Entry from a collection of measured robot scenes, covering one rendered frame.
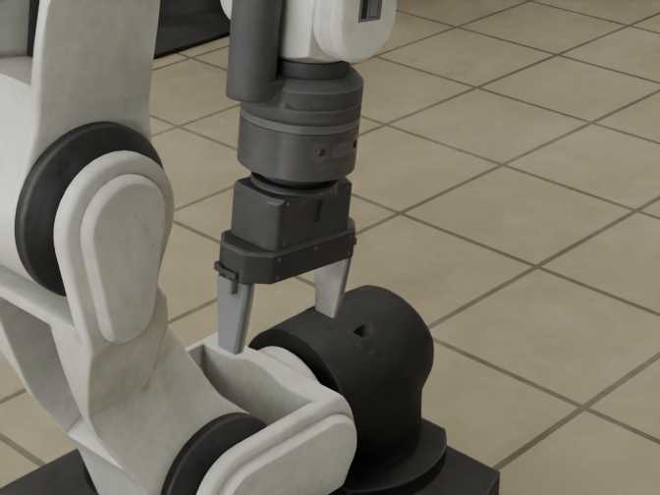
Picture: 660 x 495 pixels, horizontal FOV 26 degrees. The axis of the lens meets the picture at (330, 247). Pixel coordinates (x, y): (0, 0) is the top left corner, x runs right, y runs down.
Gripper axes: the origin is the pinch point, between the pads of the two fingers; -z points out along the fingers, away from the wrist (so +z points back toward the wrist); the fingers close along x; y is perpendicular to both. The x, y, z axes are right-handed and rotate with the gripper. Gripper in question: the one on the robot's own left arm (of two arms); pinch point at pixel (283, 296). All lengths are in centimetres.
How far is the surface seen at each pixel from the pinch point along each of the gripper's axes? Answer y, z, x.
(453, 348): -42, -48, -85
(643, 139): -65, -37, -174
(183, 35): -179, -41, -153
